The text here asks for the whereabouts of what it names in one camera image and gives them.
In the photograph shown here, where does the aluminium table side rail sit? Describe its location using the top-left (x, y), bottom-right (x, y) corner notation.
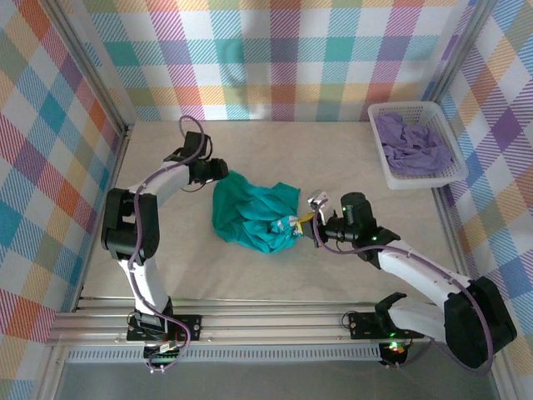
top-left (431, 185), bottom-right (480, 309)
top-left (70, 122), bottom-right (137, 313)

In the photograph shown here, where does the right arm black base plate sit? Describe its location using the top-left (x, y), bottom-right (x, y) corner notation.
top-left (347, 311), bottom-right (426, 341)

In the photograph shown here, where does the grey slotted cable duct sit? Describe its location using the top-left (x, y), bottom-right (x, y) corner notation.
top-left (65, 344), bottom-right (384, 364)

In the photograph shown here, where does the white plastic basket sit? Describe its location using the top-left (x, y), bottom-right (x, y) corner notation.
top-left (367, 101), bottom-right (471, 192)

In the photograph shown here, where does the aluminium corner post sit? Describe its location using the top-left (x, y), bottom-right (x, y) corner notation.
top-left (41, 0), bottom-right (137, 134)
top-left (423, 0), bottom-right (500, 103)

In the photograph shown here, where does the green terminal circuit board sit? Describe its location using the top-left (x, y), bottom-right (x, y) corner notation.
top-left (142, 339), bottom-right (187, 364)

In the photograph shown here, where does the teal t-shirt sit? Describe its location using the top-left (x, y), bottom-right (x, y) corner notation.
top-left (211, 169), bottom-right (301, 254)

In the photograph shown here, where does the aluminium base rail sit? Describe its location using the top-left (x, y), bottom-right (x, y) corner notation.
top-left (44, 296), bottom-right (507, 348)

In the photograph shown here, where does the purple crumpled cloth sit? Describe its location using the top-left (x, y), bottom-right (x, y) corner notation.
top-left (376, 113), bottom-right (455, 176)

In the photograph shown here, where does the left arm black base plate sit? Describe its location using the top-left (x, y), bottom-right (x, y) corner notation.
top-left (126, 312), bottom-right (204, 343)

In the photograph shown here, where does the circuit board with LEDs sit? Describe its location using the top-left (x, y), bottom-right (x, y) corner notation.
top-left (379, 339), bottom-right (410, 368)

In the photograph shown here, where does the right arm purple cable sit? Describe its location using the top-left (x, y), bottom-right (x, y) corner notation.
top-left (311, 198), bottom-right (497, 379)

